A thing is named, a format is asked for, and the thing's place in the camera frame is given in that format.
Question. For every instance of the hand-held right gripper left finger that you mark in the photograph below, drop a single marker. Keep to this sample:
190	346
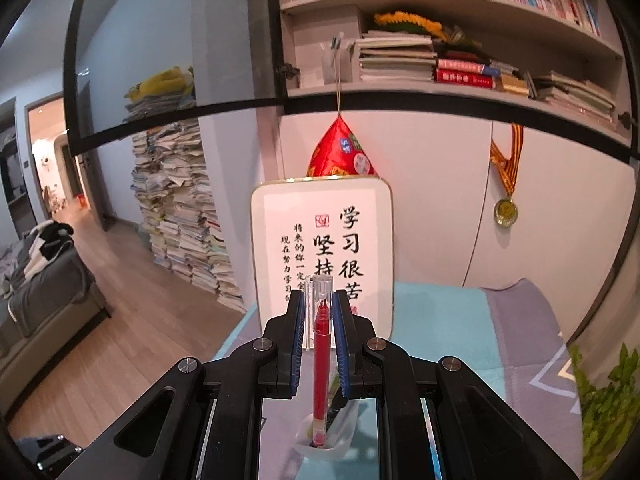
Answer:
297	340

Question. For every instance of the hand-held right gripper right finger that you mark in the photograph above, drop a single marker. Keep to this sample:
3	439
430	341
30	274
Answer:
342	340

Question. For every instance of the red gel pen clear cap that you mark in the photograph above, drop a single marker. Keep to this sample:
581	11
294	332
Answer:
321	360

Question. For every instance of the translucent white pen holder cup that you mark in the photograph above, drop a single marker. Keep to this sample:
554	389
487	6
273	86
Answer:
345	435

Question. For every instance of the teal and grey table cloth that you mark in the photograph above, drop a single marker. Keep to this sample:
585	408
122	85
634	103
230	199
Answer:
450	340

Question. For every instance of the white framed calligraphy sign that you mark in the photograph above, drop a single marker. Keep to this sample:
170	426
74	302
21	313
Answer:
300	220

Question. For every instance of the grey sofa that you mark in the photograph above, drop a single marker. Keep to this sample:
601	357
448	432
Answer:
50	320

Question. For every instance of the tall floor pile of books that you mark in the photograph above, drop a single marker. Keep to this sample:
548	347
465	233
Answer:
175	210

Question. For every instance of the red hanging pouch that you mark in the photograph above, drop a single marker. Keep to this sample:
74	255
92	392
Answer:
340	150

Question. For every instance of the gold medal striped ribbon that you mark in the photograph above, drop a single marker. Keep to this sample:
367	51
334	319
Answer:
506	211

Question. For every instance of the black and white cloth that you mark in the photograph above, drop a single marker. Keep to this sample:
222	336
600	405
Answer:
45	245

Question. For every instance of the green potted plant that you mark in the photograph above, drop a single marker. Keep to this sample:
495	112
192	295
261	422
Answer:
605	410

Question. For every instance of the clear acrylic holder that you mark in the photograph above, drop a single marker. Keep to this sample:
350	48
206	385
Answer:
335	65

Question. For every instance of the stack of red books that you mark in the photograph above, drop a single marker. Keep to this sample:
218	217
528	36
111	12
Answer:
465	77

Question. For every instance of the yellow plush toy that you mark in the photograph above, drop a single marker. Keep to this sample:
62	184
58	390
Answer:
160	82

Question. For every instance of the open wooden doorway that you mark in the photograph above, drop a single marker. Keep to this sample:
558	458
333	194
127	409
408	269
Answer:
55	160

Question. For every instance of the small stack of tan books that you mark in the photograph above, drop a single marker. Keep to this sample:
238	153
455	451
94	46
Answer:
512	82

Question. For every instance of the crochet sunflower decoration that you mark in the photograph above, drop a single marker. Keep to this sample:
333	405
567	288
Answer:
415	25

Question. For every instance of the stack of worn workbooks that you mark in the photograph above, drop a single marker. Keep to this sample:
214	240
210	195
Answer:
575	97

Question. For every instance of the black framed glass cabinet door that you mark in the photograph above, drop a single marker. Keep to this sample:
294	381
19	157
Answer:
165	25

